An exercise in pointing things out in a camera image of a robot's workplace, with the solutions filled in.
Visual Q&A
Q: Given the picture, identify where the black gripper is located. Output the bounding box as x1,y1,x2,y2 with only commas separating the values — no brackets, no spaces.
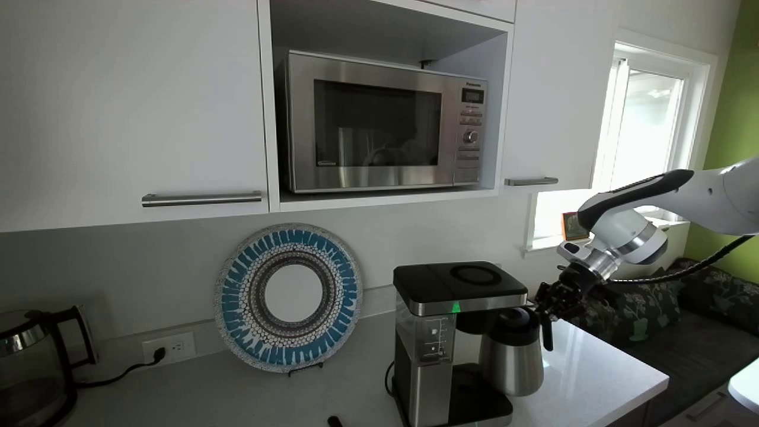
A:
535,261,610,322

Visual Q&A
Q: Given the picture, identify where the steel carafe with black handle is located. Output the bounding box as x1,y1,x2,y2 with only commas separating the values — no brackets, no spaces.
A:
478,303,558,398

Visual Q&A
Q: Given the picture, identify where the black and steel coffee maker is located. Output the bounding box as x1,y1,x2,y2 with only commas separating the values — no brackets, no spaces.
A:
391,261,532,427

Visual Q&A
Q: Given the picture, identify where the dark grey sofa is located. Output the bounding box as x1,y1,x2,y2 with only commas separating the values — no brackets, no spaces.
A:
614,264,759,412

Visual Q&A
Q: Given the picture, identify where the dark base cabinet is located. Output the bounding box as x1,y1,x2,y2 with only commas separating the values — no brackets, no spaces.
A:
613,384,755,427

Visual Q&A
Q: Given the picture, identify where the white framed window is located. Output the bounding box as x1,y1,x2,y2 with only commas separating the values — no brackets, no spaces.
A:
525,38,722,257

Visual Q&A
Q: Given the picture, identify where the stainless steel microwave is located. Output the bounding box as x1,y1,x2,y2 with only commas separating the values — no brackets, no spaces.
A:
280,47,492,197

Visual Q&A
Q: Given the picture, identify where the blue and white decorative plate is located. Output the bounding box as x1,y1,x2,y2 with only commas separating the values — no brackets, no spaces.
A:
214,224,366,376

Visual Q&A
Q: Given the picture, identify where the glass electric kettle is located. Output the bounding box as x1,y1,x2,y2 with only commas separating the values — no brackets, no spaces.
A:
0,303,100,427

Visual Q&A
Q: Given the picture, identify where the short silver cabinet door handle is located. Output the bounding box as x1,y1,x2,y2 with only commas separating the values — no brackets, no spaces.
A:
502,173,563,189

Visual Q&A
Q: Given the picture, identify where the black robot cable hose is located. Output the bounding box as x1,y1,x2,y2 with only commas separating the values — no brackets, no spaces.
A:
604,233,757,289

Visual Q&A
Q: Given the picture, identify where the black coffee maker cable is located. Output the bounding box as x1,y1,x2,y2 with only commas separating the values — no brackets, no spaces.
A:
383,358,399,398

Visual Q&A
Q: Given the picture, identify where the long silver cabinet door handle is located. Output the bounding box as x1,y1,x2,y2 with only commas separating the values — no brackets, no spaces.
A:
141,188,266,212

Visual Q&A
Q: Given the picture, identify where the white wall outlet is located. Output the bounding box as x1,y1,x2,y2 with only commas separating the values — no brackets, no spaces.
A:
141,329,198,369

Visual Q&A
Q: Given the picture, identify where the black kettle power cable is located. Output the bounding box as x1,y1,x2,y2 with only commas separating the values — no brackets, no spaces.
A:
73,345,172,392

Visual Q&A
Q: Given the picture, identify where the white wall cabinet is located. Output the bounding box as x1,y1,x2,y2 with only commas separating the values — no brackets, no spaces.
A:
0,0,621,237

